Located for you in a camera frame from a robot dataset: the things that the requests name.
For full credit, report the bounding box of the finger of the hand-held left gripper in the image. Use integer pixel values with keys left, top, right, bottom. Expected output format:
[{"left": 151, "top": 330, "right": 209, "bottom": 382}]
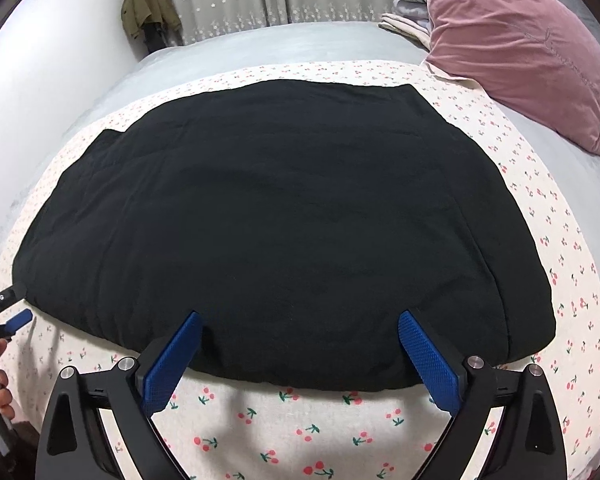
[
  {"left": 0, "top": 284, "right": 28, "bottom": 313},
  {"left": 0, "top": 309, "right": 34, "bottom": 342}
]

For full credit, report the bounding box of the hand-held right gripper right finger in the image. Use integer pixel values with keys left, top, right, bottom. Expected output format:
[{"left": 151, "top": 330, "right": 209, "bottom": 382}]
[{"left": 397, "top": 310, "right": 567, "bottom": 480}]

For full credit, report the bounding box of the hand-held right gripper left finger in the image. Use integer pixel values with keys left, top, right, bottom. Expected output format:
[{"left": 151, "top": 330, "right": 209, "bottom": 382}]
[{"left": 34, "top": 310, "right": 203, "bottom": 480}]

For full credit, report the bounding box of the black coat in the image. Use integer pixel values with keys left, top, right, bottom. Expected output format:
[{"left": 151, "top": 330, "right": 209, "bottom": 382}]
[{"left": 11, "top": 79, "right": 557, "bottom": 392}]

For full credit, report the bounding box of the person's left hand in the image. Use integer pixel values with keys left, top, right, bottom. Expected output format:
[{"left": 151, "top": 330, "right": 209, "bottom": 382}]
[{"left": 0, "top": 338, "right": 17, "bottom": 423}]

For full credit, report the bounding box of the cherry print blanket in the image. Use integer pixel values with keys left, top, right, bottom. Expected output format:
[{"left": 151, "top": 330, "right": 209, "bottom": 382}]
[{"left": 0, "top": 59, "right": 600, "bottom": 480}]

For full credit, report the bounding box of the black hanging bag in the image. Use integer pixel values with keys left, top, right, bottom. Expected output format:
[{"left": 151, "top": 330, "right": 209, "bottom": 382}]
[{"left": 140, "top": 22, "right": 173, "bottom": 53}]

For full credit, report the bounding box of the pink velvet pillow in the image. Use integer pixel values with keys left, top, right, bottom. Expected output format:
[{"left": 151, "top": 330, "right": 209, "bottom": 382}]
[{"left": 424, "top": 0, "right": 600, "bottom": 158}]

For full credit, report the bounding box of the olive green jacket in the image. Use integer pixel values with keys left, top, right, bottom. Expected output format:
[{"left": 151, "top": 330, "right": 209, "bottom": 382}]
[{"left": 121, "top": 0, "right": 183, "bottom": 41}]

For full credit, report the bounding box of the grey bed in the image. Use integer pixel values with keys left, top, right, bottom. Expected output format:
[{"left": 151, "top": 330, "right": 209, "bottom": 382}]
[{"left": 0, "top": 20, "right": 600, "bottom": 311}]

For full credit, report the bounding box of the stack of folded blankets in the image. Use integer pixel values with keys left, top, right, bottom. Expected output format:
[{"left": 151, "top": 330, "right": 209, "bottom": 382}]
[{"left": 379, "top": 0, "right": 436, "bottom": 51}]

